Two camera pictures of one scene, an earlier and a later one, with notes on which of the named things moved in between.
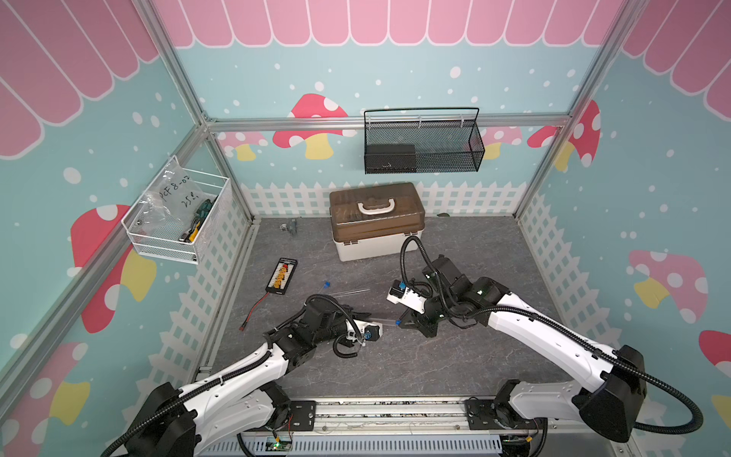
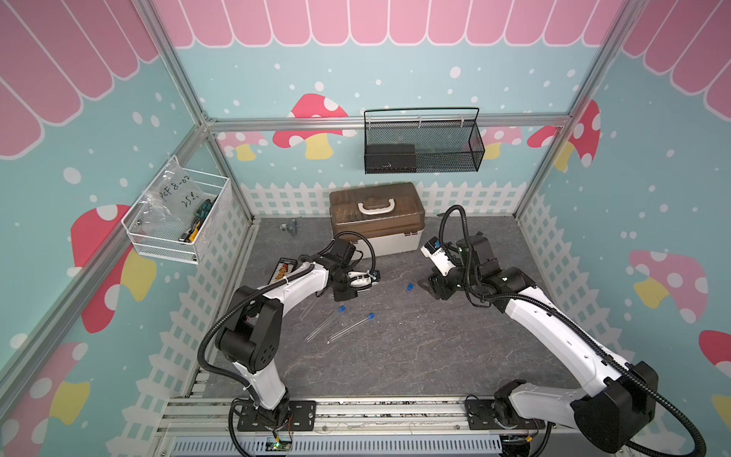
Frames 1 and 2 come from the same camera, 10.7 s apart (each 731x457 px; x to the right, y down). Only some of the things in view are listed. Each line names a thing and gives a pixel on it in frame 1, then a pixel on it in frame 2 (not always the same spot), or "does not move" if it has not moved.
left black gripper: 348,312 to 345,295
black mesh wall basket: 422,140 does not move
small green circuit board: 279,446 does not move
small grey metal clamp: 292,227 does not move
